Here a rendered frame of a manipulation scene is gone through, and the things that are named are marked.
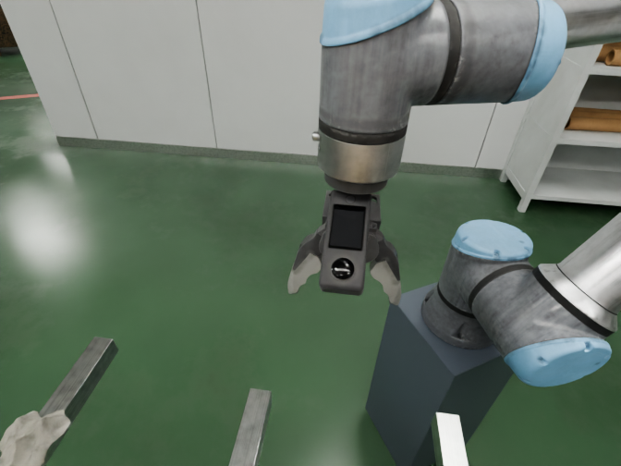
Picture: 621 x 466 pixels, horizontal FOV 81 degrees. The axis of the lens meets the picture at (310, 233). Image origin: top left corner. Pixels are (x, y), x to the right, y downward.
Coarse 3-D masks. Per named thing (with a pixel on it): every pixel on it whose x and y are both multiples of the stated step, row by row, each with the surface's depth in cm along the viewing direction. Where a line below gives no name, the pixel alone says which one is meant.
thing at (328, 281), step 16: (336, 192) 41; (336, 208) 40; (352, 208) 40; (368, 208) 40; (336, 224) 39; (352, 224) 39; (368, 224) 39; (336, 240) 38; (352, 240) 38; (336, 256) 38; (352, 256) 37; (320, 272) 37; (336, 272) 36; (352, 272) 36; (336, 288) 37; (352, 288) 36
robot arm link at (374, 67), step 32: (352, 0) 28; (384, 0) 27; (416, 0) 27; (352, 32) 29; (384, 32) 28; (416, 32) 29; (448, 32) 30; (352, 64) 30; (384, 64) 29; (416, 64) 30; (320, 96) 35; (352, 96) 31; (384, 96) 31; (416, 96) 33; (320, 128) 36; (352, 128) 33; (384, 128) 33
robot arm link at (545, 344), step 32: (608, 224) 59; (576, 256) 61; (608, 256) 56; (512, 288) 67; (544, 288) 61; (576, 288) 59; (608, 288) 56; (480, 320) 72; (512, 320) 64; (544, 320) 60; (576, 320) 58; (608, 320) 57; (512, 352) 63; (544, 352) 58; (576, 352) 57; (608, 352) 58; (544, 384) 64
